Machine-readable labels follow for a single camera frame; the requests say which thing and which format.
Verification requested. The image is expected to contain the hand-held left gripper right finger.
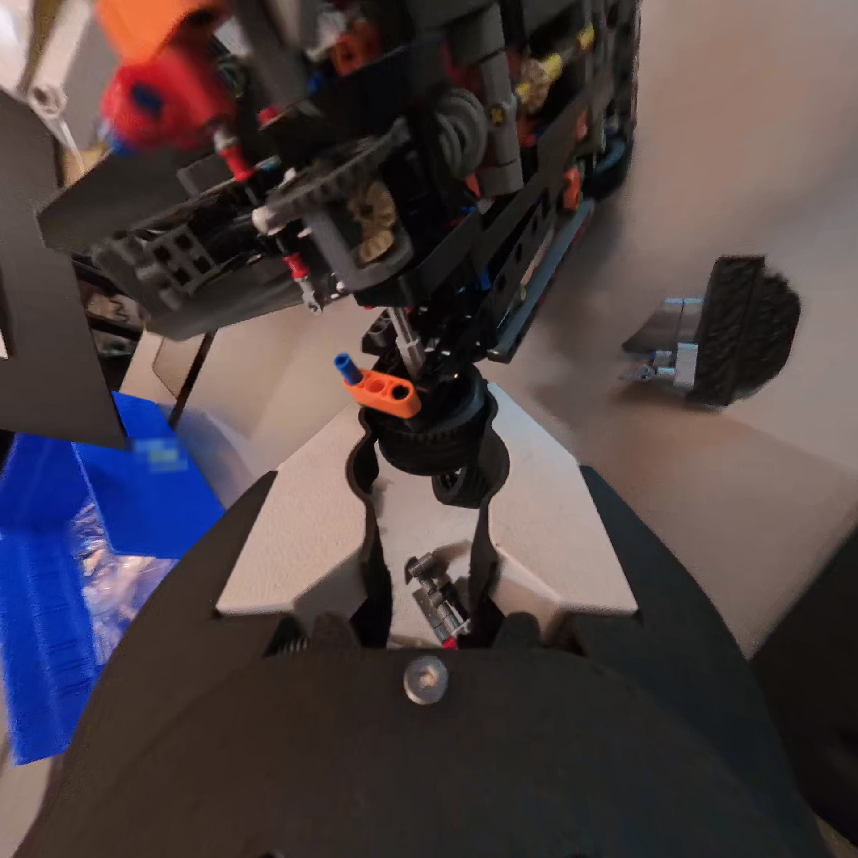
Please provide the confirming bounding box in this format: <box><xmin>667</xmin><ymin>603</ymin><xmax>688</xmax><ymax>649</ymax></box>
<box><xmin>468</xmin><ymin>383</ymin><xmax>638</xmax><ymax>645</ymax></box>

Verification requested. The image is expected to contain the small grey lego hinge piece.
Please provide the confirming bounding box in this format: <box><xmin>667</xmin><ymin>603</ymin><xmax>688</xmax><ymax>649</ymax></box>
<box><xmin>406</xmin><ymin>552</ymin><xmax>470</xmax><ymax>647</ymax></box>

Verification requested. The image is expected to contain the black lego fender assembly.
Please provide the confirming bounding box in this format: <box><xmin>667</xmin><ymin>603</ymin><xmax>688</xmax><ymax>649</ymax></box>
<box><xmin>620</xmin><ymin>254</ymin><xmax>802</xmax><ymax>409</ymax></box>

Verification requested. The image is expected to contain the clear plastic bag bundle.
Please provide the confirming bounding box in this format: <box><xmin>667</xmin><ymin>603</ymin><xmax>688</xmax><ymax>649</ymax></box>
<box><xmin>68</xmin><ymin>502</ymin><xmax>182</xmax><ymax>665</ymax></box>

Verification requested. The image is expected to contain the lego car chassis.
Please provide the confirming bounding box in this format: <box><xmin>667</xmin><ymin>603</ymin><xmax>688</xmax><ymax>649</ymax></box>
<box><xmin>37</xmin><ymin>0</ymin><xmax>641</xmax><ymax>420</ymax></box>

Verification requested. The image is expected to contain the blue plastic bin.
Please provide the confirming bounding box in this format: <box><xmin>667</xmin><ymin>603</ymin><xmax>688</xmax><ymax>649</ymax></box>
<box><xmin>0</xmin><ymin>392</ymin><xmax>226</xmax><ymax>765</ymax></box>

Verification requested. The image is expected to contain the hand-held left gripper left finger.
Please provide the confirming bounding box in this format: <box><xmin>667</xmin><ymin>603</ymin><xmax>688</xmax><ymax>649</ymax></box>
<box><xmin>216</xmin><ymin>402</ymin><xmax>395</xmax><ymax>648</ymax></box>

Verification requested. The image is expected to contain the black lego wheel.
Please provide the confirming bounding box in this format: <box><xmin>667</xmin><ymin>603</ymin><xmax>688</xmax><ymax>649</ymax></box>
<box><xmin>374</xmin><ymin>364</ymin><xmax>501</xmax><ymax>510</ymax></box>

